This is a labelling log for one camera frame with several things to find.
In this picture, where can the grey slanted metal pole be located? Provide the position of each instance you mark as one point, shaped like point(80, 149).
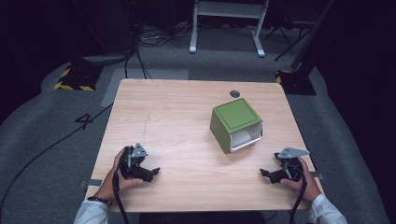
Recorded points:
point(311, 34)

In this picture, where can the person's right white sleeve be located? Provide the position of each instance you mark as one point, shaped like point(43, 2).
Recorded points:
point(327, 211)

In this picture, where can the person's left hand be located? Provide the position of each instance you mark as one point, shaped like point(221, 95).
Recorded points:
point(115, 183)

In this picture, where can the green and white box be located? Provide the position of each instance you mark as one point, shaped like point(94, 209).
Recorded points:
point(236, 124)

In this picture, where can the black yellow striped stand base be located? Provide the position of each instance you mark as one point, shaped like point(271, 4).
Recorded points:
point(295, 81)
point(77, 76)

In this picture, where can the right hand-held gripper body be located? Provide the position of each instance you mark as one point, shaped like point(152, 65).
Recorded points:
point(288, 166)

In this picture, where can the white metal desk frame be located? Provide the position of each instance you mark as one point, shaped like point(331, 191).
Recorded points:
point(229, 18)

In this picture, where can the black tripod stand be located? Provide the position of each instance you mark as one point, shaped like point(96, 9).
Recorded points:
point(288, 39)

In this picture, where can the person's right hand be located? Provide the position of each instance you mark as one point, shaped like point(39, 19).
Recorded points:
point(306, 183)

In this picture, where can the person's white sleeve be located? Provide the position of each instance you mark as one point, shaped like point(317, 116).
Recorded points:
point(327, 211)
point(91, 213)

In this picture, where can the person's left white sleeve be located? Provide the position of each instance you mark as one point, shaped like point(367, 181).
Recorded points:
point(91, 213)

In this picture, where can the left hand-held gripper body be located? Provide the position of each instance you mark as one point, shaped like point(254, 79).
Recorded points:
point(134, 161)

